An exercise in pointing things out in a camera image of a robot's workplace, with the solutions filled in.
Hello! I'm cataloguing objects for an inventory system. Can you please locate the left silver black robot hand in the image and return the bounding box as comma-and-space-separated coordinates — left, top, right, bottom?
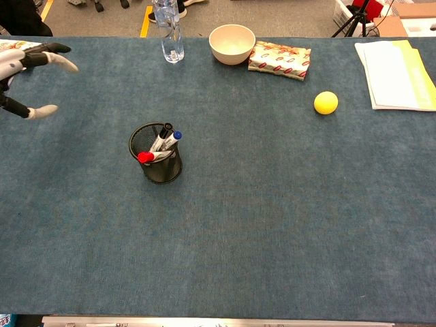
0, 42, 80, 121

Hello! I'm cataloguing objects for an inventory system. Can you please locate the black-capped white marker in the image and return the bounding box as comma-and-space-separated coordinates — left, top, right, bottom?
149, 122, 174, 153

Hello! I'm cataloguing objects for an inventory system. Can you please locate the blue-capped white marker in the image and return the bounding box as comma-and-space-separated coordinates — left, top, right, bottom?
157, 130, 183, 152

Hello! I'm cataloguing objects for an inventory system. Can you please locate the black mesh pen holder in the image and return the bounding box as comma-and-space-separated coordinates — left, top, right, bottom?
128, 122, 183, 185

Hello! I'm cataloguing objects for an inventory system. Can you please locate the white yellow chips bag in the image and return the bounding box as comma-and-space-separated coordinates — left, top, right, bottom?
0, 39, 39, 51

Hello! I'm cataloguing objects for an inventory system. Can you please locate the person in black trousers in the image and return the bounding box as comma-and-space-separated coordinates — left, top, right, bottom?
0, 0, 54, 37

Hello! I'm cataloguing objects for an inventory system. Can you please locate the clear plastic water bottle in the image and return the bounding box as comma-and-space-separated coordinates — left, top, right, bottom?
151, 0, 185, 65

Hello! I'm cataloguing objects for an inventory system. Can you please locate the red-capped white marker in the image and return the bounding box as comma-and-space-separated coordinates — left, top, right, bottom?
137, 149, 173, 164

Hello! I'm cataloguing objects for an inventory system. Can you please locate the beige bowl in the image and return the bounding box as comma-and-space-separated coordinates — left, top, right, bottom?
208, 24, 257, 66

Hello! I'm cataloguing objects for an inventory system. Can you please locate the red-printed cream snack packet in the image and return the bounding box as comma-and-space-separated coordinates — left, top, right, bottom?
247, 40, 312, 82

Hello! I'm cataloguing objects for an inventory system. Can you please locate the blue table mat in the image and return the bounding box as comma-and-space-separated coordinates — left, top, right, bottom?
0, 35, 436, 323

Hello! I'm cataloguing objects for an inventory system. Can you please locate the yellow ball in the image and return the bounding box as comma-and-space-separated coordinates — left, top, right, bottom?
313, 91, 339, 115

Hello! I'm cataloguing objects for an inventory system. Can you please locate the white plastic crate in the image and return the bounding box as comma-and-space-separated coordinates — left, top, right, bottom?
332, 0, 362, 35

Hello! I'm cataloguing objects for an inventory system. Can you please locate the black tripod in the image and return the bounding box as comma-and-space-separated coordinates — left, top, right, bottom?
331, 0, 379, 38

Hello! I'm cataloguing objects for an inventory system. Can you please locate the white paper stack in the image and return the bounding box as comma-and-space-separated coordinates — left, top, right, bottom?
354, 41, 423, 110

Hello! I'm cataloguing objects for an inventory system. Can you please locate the brown cardboard box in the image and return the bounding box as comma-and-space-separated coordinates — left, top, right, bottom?
373, 3, 436, 37

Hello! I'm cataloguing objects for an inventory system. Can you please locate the light green booklet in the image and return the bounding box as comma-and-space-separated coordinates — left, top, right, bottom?
391, 40, 436, 112

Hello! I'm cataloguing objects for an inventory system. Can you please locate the aluminium table edge rail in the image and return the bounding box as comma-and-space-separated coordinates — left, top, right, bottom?
41, 315, 396, 327

